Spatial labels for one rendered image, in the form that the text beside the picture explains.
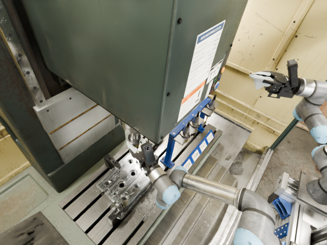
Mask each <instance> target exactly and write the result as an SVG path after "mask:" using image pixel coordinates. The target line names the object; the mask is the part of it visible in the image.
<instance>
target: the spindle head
mask: <svg viewBox="0 0 327 245"><path fill-rule="evenodd" d="M19 1H20V3H21V6H22V8H23V11H24V13H25V16H26V18H27V21H28V24H29V26H30V29H31V32H32V34H33V37H34V40H35V42H36V45H37V48H38V50H39V53H40V56H41V58H42V61H43V64H44V66H45V68H46V69H48V70H49V71H50V72H52V73H53V74H55V75H56V76H58V77H59V78H60V79H62V80H63V81H65V82H66V83H68V84H69V85H71V86H72V87H73V88H75V89H76V90H78V91H79V92H81V93H82V94H84V95H85V96H87V97H88V98H89V99H91V100H92V101H94V102H95V103H97V104H98V105H100V106H101V107H102V108H104V109H105V110H106V111H108V112H109V113H111V114H112V115H114V116H115V117H117V118H118V119H120V120H121V121H122V122H124V123H125V124H127V125H128V126H130V127H131V128H133V129H134V130H135V131H137V132H138V133H140V134H141V135H143V136H144V137H146V138H147V139H148V140H150V141H151V142H153V143H154V144H156V145H157V144H159V143H160V142H161V141H162V140H163V139H164V138H165V137H166V136H167V135H168V134H169V133H170V132H171V131H172V130H173V129H174V128H175V127H176V126H177V125H178V124H179V123H180V122H181V121H182V120H183V119H184V118H185V117H186V116H188V115H189V114H190V113H191V112H192V111H193V110H194V109H195V108H196V107H197V106H198V105H199V104H200V103H201V102H202V101H203V100H204V98H205V95H206V92H207V90H208V86H209V83H210V82H211V81H212V80H214V78H215V77H218V74H219V71H220V68H221V66H220V68H219V71H218V74H217V75H216V76H215V77H214V78H213V79H212V80H211V81H210V82H209V83H207V84H206V82H207V78H206V81H205V84H204V87H203V90H202V94H201V97H200V101H199V102H198V103H197V104H196V105H195V106H194V107H193V108H192V109H191V110H190V111H189V112H188V113H187V114H185V115H184V116H183V117H182V118H181V119H180V120H179V121H178V117H179V112H180V108H181V104H182V99H184V94H185V89H186V85H187V80H188V76H189V72H190V67H191V63H192V58H193V54H194V50H195V45H196V41H197V37H198V35H200V34H201V33H203V32H205V31H207V30H208V29H210V28H212V27H214V26H215V25H217V24H219V23H221V22H223V21H224V20H225V23H224V26H223V30H222V33H221V36H220V39H219V42H218V46H217V50H216V53H215V56H214V59H213V62H212V65H211V68H212V67H213V66H214V65H215V64H217V63H218V62H219V61H220V60H222V59H223V60H224V57H225V54H226V52H227V51H228V50H229V49H231V47H232V45H233V41H234V38H235V36H236V33H237V30H238V27H239V25H240V22H241V19H242V16H243V14H244V11H245V8H246V5H247V3H248V0H19ZM223 60H222V62H223ZM221 65H222V63H221ZM186 96H187V95H186ZM177 121H178V122H177Z"/></svg>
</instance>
